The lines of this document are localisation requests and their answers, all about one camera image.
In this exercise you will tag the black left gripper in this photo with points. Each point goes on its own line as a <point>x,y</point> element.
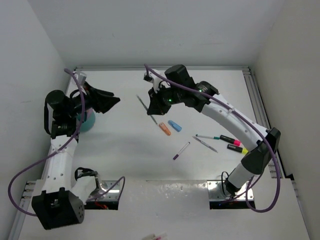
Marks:
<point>96,98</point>

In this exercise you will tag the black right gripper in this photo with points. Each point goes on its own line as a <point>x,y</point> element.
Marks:
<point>155,106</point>

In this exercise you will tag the clear purple ballpoint pen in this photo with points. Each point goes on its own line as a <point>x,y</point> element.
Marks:
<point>146,109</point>

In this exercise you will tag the purple capped white marker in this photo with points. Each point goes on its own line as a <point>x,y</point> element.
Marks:
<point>181,151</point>

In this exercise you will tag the clear green pen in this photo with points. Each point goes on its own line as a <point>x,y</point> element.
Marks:
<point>205,144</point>

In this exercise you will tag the green capped white marker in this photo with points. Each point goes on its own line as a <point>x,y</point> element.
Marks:
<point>208,137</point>

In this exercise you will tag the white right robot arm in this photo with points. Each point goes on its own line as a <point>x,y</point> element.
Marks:
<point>176,86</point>

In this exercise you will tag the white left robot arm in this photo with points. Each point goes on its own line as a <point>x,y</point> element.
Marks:
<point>64,194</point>

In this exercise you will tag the teal pen holder cup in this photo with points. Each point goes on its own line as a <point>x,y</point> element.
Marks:
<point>88,121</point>

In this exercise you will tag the pink black highlighter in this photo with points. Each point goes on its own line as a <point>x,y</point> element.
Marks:
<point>230,140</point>

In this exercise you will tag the yellow black highlighter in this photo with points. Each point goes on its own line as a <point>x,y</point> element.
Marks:
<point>237,149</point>

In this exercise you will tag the pink white object at edge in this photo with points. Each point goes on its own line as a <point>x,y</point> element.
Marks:
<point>153,236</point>

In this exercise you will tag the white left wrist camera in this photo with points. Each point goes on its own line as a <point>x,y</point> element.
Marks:
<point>81,77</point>

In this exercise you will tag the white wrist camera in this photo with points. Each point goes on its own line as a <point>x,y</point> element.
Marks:
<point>81,77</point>
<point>157,82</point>

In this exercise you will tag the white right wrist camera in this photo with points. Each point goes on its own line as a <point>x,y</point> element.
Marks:
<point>157,82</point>

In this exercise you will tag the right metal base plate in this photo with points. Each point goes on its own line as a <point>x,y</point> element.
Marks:
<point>217,192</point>

